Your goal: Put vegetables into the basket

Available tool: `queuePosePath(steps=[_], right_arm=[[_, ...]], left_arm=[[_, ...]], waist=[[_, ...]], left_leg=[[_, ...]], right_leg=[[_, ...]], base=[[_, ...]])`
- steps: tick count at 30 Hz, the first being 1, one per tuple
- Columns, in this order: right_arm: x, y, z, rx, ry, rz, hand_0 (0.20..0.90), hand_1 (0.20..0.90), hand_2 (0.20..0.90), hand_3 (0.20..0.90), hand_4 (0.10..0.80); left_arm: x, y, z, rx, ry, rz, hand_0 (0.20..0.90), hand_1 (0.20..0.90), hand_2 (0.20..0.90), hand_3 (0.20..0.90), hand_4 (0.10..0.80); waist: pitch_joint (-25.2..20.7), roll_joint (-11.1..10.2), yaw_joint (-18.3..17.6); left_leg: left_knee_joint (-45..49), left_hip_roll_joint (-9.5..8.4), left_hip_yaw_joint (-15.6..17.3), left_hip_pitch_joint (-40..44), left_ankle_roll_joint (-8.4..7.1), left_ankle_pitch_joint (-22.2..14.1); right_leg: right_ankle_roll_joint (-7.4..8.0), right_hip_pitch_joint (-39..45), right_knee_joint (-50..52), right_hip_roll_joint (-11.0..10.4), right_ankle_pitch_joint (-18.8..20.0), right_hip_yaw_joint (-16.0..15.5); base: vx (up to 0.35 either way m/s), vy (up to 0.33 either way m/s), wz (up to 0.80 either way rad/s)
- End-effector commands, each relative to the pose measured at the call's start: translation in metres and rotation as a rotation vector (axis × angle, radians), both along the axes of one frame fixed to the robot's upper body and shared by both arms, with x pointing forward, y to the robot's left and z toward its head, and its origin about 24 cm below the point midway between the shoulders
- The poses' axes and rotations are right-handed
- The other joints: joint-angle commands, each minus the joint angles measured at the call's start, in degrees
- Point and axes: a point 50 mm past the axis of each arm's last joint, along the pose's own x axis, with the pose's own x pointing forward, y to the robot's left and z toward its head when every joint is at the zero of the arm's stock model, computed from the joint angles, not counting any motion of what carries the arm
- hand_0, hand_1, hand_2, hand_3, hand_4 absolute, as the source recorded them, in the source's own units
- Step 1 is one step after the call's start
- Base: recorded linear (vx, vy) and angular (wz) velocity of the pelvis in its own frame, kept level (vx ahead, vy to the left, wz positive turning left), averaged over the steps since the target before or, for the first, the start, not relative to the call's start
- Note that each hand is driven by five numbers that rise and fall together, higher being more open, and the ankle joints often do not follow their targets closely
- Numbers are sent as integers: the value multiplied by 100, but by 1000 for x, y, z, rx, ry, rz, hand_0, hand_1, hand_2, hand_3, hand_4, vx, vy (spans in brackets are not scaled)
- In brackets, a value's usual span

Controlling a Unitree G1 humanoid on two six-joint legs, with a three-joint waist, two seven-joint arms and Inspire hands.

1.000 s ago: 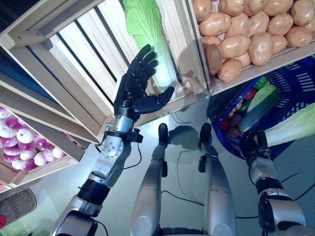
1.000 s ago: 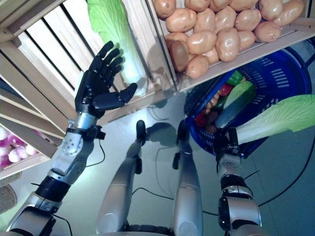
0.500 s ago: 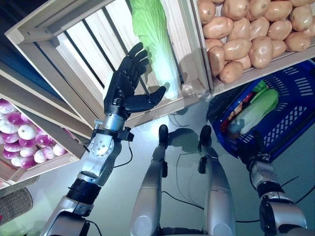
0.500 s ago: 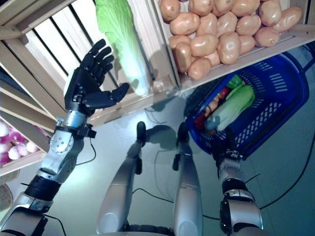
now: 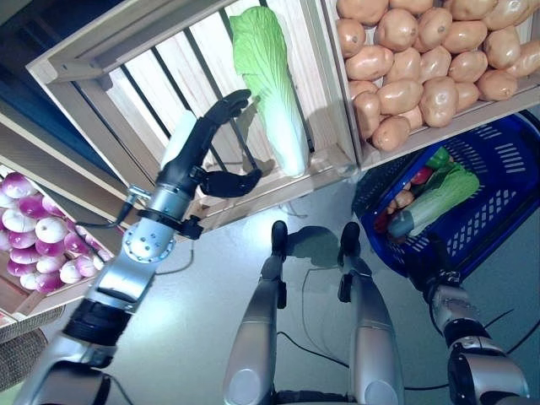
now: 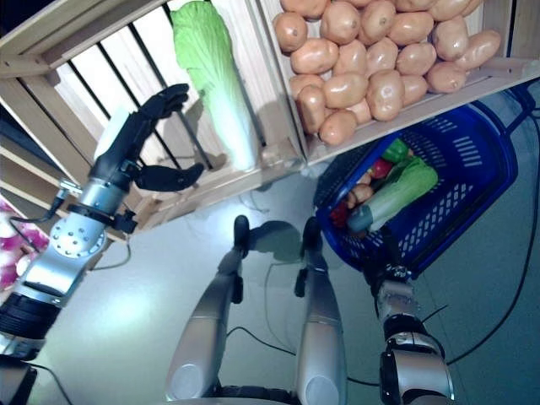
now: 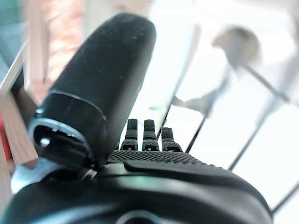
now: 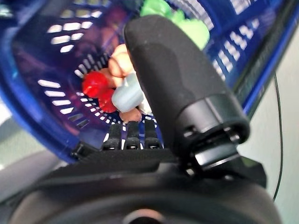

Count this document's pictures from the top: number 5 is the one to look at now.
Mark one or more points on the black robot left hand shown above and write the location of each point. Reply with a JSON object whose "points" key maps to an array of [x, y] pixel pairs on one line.
{"points": [[198, 139]]}

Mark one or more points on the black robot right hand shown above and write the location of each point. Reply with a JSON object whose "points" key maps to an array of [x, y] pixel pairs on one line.
{"points": [[436, 257]]}

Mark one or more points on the napa cabbage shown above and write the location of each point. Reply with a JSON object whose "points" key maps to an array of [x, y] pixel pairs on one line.
{"points": [[455, 185], [270, 84]]}

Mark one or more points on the blue plastic shopping basket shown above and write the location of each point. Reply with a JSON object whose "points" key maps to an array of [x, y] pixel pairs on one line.
{"points": [[527, 143]]}

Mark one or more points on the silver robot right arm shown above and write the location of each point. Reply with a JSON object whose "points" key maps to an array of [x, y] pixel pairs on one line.
{"points": [[481, 371]]}

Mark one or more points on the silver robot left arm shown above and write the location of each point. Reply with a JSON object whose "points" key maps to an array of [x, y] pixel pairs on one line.
{"points": [[139, 249]]}

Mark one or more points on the woven wicker basket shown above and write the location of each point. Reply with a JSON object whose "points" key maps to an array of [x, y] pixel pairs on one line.
{"points": [[25, 350]]}

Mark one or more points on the red round vegetable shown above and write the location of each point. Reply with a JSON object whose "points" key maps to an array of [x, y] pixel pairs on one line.
{"points": [[381, 223]]}

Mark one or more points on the brown potato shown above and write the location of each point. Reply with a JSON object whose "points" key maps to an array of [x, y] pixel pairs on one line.
{"points": [[525, 59], [404, 197], [398, 96], [396, 29], [467, 96], [412, 118], [367, 114], [390, 133], [403, 65], [506, 12], [468, 65], [464, 36], [498, 84], [392, 206], [363, 10], [439, 101], [369, 63], [358, 86], [472, 8], [502, 46], [411, 3], [434, 27], [350, 37], [434, 63]]}

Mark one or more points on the red tomato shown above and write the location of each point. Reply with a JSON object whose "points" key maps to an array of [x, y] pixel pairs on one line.
{"points": [[422, 176]]}

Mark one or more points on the wooden cabbage crate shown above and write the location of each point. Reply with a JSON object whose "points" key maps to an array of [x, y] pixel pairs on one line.
{"points": [[274, 187]]}

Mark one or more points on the green bell pepper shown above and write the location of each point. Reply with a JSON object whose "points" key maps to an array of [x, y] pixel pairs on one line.
{"points": [[439, 158]]}

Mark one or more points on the silver robot right leg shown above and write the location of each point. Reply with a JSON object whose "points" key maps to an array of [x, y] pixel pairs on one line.
{"points": [[371, 337]]}

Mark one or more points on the wooden produce crates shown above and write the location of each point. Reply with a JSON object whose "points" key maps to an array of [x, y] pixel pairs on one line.
{"points": [[97, 169]]}

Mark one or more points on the wooden potato crate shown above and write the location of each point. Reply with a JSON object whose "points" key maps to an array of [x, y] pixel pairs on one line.
{"points": [[464, 125]]}

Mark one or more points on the purple white onion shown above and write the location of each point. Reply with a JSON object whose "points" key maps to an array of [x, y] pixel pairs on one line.
{"points": [[19, 268], [52, 206], [50, 230], [14, 185], [25, 255], [17, 220], [86, 266], [48, 282], [69, 272], [50, 263], [76, 243], [22, 239], [33, 206]]}

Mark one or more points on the black robot waist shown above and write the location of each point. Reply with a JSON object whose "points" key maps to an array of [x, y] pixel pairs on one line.
{"points": [[312, 398]]}

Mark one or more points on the wooden onion crate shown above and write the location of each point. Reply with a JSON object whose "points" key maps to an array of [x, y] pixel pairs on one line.
{"points": [[55, 301]]}

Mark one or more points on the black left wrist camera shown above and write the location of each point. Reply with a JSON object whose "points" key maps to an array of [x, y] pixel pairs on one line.
{"points": [[192, 228]]}

